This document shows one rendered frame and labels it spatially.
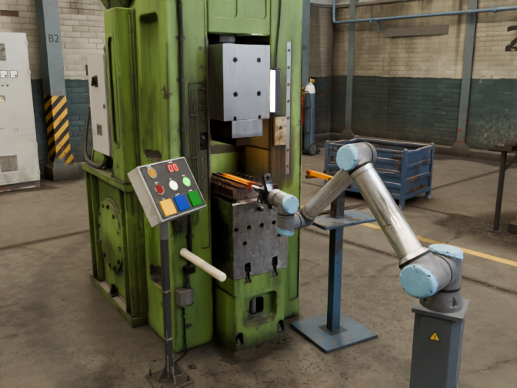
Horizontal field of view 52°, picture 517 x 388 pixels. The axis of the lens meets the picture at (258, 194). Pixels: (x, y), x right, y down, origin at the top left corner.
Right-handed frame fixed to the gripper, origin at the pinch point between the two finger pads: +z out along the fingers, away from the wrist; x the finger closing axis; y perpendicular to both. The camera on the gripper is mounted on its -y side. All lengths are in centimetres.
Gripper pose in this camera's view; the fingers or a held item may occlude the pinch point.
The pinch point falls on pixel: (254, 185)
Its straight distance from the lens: 297.2
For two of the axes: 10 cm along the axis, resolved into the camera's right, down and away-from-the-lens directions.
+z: -5.4, -2.4, 8.1
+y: -0.3, 9.6, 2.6
